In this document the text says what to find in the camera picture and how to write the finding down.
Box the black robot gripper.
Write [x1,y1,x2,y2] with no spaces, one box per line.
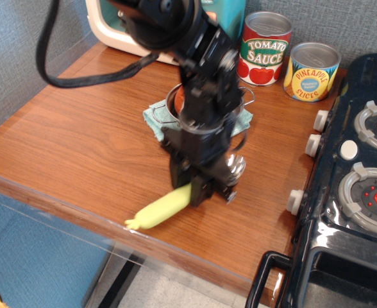
[162,120,235,207]

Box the yellow handled metal spoon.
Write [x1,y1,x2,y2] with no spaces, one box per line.
[124,154,246,230]

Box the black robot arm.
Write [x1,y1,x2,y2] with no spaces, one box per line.
[113,1,243,206]

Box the small steel pot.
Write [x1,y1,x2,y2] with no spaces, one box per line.
[164,84,255,125]

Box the light blue folded cloth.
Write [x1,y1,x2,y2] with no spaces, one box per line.
[143,100,253,142]

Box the plush mushroom toy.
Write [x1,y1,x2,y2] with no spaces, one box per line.
[174,86,185,114]

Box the pineapple slices can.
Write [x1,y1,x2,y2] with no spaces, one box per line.
[283,42,341,102]

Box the tomato sauce can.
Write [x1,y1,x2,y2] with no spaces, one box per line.
[237,11,293,86]

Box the teal toy microwave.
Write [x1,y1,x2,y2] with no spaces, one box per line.
[85,0,246,56]

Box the black toy stove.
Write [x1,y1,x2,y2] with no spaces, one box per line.
[246,53,377,307]

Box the black braided cable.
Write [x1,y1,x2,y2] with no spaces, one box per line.
[35,0,160,89]

